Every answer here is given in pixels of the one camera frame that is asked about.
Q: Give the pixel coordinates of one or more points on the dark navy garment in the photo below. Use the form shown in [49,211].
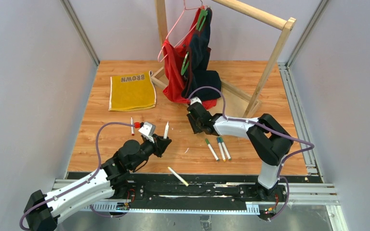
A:
[197,75]

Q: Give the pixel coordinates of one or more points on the white pen green cap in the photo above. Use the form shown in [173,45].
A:
[211,150]

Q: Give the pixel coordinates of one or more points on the green hanger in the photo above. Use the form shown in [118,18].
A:
[200,22]

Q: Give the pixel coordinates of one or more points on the white pen teal end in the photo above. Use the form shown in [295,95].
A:
[166,131]

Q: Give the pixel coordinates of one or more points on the white pen yellow cap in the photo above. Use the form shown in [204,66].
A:
[182,180]

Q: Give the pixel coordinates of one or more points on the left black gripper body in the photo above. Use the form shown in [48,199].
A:
[156,145]

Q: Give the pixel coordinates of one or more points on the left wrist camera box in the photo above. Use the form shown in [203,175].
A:
[147,131]

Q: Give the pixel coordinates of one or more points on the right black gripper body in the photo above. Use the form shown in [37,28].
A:
[196,117]

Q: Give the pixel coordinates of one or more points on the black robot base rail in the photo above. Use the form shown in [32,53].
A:
[206,194]

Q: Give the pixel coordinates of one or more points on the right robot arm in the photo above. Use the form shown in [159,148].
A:
[268,138]

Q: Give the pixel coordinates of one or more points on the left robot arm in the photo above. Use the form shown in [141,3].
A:
[44,211]

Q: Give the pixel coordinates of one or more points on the red garment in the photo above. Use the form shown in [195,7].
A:
[174,56]

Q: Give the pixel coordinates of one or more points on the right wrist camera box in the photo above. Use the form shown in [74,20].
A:
[195,100]

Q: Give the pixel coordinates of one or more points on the pink wire hanger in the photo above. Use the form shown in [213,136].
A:
[174,18]

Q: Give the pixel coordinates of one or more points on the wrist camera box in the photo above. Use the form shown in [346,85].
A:
[147,131]
[195,100]

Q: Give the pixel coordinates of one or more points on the wooden clothes rack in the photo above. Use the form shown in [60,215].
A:
[237,42]

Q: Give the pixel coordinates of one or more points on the yellow folded towel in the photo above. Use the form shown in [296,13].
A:
[132,92]

